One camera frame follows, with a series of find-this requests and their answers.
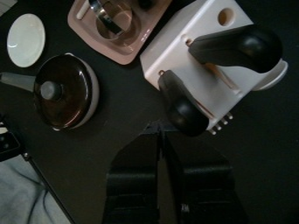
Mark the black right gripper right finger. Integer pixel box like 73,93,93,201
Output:
162,122,249,224

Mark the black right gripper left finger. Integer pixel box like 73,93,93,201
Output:
101,121,161,224

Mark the cream toy knife holder block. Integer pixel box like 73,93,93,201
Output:
138,0,289,137

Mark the grey toy frying pan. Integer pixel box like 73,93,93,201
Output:
0,52,100,131

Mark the dark glass pan lid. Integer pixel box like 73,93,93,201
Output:
31,54,94,130

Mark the pink cutting board tray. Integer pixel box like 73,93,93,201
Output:
66,0,173,66

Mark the round metal cup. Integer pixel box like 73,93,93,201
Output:
86,0,136,41

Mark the white round plate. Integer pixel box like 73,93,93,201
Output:
5,13,46,68

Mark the black handled toy knife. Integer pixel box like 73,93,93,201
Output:
186,24,284,74
156,69,210,137

